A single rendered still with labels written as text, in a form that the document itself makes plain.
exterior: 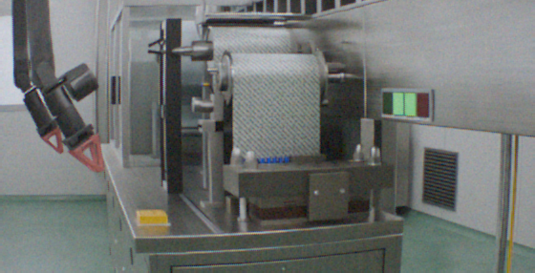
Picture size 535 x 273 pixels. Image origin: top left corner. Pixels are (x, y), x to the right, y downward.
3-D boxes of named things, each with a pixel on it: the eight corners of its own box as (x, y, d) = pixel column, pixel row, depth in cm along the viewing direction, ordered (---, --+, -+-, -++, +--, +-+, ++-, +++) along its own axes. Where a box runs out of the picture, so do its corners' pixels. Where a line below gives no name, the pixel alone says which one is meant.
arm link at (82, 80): (30, 73, 136) (33, 68, 128) (70, 47, 141) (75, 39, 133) (55, 117, 138) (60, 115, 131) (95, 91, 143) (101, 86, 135)
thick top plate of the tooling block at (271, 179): (223, 188, 167) (223, 164, 167) (367, 179, 178) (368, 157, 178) (238, 198, 152) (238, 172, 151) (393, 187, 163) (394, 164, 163)
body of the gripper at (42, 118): (53, 122, 189) (43, 102, 187) (58, 124, 180) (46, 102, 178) (37, 134, 187) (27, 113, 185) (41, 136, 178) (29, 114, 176)
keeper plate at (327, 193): (306, 219, 157) (307, 174, 156) (344, 216, 159) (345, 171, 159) (310, 220, 154) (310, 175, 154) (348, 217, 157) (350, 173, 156)
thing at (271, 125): (233, 166, 172) (232, 94, 171) (318, 162, 178) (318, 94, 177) (233, 166, 171) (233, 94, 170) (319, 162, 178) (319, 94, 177)
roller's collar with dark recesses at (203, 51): (190, 61, 201) (190, 41, 201) (209, 61, 203) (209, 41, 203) (193, 60, 195) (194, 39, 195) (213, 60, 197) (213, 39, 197)
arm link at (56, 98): (39, 96, 135) (41, 94, 130) (63, 79, 138) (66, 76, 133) (53, 122, 136) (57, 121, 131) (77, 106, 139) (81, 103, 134)
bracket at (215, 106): (199, 205, 182) (197, 94, 180) (222, 204, 183) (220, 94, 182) (202, 208, 177) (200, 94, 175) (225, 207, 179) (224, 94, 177)
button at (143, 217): (137, 220, 158) (136, 210, 158) (163, 219, 160) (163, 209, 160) (139, 225, 152) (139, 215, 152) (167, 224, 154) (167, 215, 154)
